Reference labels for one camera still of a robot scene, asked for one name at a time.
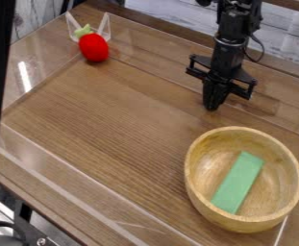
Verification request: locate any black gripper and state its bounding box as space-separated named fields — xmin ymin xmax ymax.
xmin=186 ymin=36 xmax=257 ymax=110

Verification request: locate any red plush strawberry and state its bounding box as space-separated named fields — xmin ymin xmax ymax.
xmin=75 ymin=24 xmax=110 ymax=62

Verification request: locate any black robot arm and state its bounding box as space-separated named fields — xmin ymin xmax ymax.
xmin=186 ymin=0 xmax=265 ymax=111

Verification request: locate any wooden bowl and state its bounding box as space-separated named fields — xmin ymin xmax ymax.
xmin=183 ymin=126 xmax=299 ymax=234

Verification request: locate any green rectangular block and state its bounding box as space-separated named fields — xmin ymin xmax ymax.
xmin=211 ymin=152 xmax=265 ymax=214

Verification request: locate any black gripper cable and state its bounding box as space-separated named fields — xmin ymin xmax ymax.
xmin=244 ymin=32 xmax=268 ymax=63

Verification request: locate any clear acrylic wall panel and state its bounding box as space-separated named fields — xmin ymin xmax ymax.
xmin=0 ymin=126 xmax=201 ymax=246

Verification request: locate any black table leg frame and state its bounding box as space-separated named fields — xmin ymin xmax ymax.
xmin=15 ymin=200 xmax=78 ymax=246

